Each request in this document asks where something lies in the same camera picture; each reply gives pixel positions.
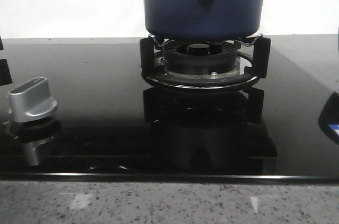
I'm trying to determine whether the blue cooking pot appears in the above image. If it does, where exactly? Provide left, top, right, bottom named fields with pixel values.
left=144, top=0, right=263, bottom=41

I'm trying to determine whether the black gas burner head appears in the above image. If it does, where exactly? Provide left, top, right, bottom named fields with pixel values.
left=156, top=40, right=238, bottom=80

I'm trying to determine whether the black left burner grate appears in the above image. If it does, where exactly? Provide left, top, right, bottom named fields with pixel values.
left=0, top=34, right=13, bottom=86

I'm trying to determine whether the blue label sticker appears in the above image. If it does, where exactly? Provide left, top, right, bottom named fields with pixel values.
left=328, top=124, right=339, bottom=136

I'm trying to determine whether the black glass cooktop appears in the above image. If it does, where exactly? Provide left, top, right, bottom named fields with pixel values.
left=1, top=35, right=338, bottom=183

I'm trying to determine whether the black pot support grate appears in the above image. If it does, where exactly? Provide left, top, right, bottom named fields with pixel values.
left=140, top=34, right=271, bottom=91

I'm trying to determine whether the silver stove control knob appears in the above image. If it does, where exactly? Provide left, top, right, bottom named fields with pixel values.
left=8, top=77, right=58, bottom=123

